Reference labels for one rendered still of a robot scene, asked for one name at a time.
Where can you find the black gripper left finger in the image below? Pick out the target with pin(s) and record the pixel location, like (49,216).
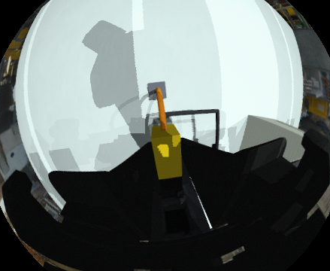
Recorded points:
(127,189)

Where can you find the dark grey power strip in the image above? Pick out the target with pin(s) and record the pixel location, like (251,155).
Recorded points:
(196,206)

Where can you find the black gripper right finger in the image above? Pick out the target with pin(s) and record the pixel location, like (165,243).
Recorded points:
(218,176)

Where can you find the dark grey cord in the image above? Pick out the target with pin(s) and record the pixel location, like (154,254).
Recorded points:
(193,111)

